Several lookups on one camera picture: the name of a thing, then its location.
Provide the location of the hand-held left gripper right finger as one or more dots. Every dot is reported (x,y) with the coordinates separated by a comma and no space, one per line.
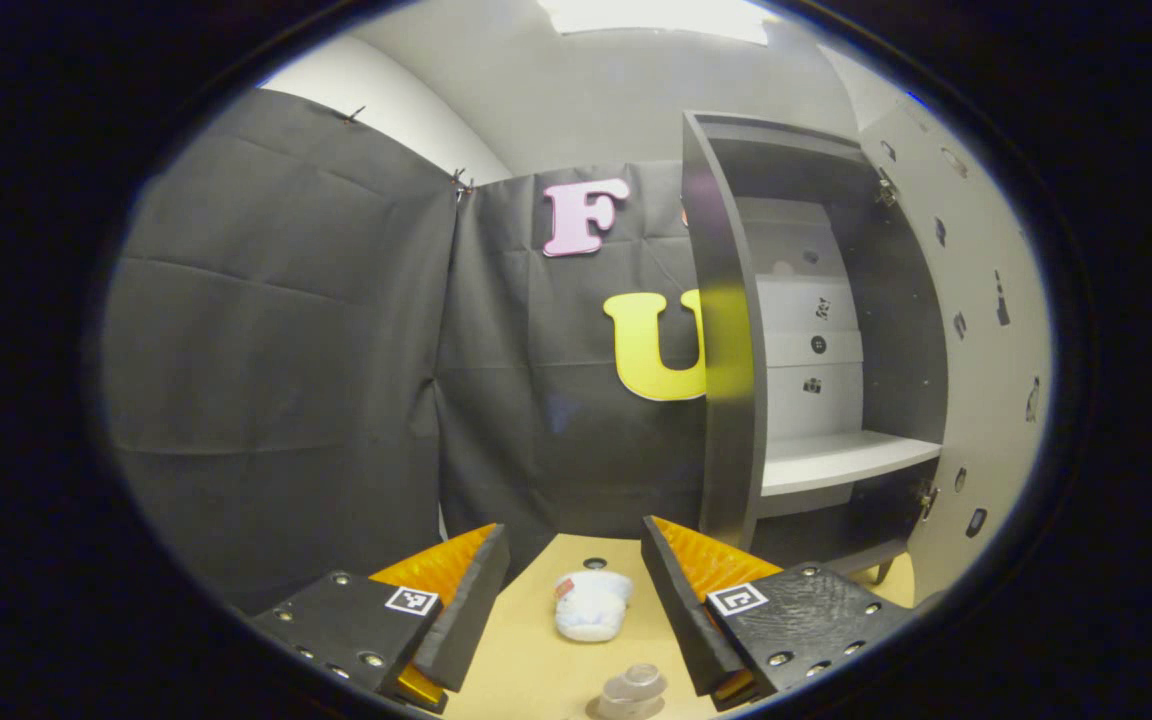
(676,600)

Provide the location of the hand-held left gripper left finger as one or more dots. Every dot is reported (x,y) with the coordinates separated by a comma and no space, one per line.
(471,610)

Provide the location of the clear plastic bottle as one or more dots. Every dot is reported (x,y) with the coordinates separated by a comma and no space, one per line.
(633,690)

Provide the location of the round brown coaster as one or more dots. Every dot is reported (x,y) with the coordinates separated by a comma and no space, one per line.
(594,708)

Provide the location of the dark grey cabinet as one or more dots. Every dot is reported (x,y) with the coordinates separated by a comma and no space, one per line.
(731,450)

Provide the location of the white cabinet shelf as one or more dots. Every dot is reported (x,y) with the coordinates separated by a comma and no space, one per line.
(836,460)

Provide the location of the metal door hinge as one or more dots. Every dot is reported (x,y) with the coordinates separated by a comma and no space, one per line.
(926,500)
(886,187)

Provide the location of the black backdrop cloth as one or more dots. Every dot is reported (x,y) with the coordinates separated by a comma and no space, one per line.
(286,350)

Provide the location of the metal backdrop clip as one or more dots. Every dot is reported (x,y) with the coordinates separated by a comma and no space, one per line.
(354,113)
(461,183)

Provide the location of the wide ceiling light panel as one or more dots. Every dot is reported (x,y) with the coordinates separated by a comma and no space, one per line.
(666,15)

